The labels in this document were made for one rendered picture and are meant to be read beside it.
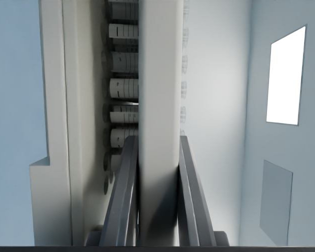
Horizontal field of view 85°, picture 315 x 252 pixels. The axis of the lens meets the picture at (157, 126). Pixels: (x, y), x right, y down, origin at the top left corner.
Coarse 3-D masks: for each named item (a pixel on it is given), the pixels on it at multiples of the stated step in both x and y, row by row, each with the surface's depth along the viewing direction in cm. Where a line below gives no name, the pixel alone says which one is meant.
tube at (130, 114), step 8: (104, 104) 12; (112, 104) 12; (120, 104) 12; (104, 112) 11; (112, 112) 11; (120, 112) 11; (128, 112) 11; (136, 112) 11; (184, 112) 12; (104, 120) 12; (112, 120) 12; (120, 120) 12; (128, 120) 12; (136, 120) 12; (184, 120) 12
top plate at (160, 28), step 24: (144, 0) 7; (168, 0) 7; (144, 24) 7; (168, 24) 7; (144, 48) 8; (168, 48) 8; (144, 72) 8; (168, 72) 8; (144, 96) 8; (168, 96) 8; (144, 120) 8; (168, 120) 8; (144, 144) 8; (168, 144) 8; (144, 168) 8; (168, 168) 8; (144, 192) 8; (168, 192) 8; (144, 216) 8; (168, 216) 8; (144, 240) 8; (168, 240) 8
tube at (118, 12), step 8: (104, 0) 11; (112, 0) 11; (120, 0) 11; (128, 0) 11; (136, 0) 11; (184, 0) 11; (104, 8) 11; (112, 8) 11; (120, 8) 11; (128, 8) 11; (136, 8) 11; (184, 8) 11; (104, 16) 11; (112, 16) 11; (120, 16) 11; (128, 16) 11; (136, 16) 11; (184, 16) 11
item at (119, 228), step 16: (128, 144) 9; (128, 160) 8; (128, 176) 8; (112, 192) 7; (128, 192) 7; (112, 208) 6; (128, 208) 6; (112, 224) 6; (128, 224) 6; (96, 240) 6; (112, 240) 6; (128, 240) 6
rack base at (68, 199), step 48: (48, 0) 7; (96, 0) 10; (48, 48) 7; (96, 48) 10; (48, 96) 8; (96, 96) 10; (48, 144) 9; (96, 144) 10; (48, 192) 8; (96, 192) 10; (48, 240) 8
